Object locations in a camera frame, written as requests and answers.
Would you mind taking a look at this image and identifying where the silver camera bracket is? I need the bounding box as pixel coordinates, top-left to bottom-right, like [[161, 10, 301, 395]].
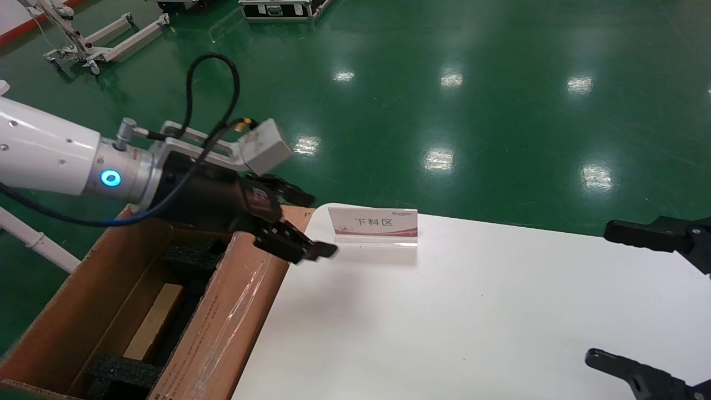
[[161, 121, 248, 167]]

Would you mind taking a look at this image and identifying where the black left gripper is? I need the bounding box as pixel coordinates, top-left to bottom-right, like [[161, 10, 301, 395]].
[[150, 153, 338, 265]]

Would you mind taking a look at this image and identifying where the white red table sign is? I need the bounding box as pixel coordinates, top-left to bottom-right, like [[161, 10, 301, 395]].
[[328, 207, 418, 247]]

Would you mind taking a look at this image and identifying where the white wheeled lift stand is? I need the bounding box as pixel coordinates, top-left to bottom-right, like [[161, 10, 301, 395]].
[[17, 0, 170, 76]]

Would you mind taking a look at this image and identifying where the black flight case with latches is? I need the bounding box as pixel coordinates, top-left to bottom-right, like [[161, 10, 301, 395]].
[[240, 0, 332, 21]]

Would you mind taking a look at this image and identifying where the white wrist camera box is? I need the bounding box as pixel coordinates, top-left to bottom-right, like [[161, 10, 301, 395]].
[[238, 118, 294, 176]]

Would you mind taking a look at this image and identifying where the large open cardboard box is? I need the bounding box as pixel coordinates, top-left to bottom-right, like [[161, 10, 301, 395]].
[[0, 204, 312, 400]]

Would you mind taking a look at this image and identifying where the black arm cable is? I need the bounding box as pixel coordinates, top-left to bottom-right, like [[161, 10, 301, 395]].
[[0, 53, 242, 227]]

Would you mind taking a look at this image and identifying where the small cardboard box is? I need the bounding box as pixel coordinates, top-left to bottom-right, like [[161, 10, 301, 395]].
[[122, 283, 185, 362]]

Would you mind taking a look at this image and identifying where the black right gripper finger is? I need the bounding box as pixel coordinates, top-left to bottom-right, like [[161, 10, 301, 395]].
[[584, 349, 711, 400], [604, 217, 711, 277]]

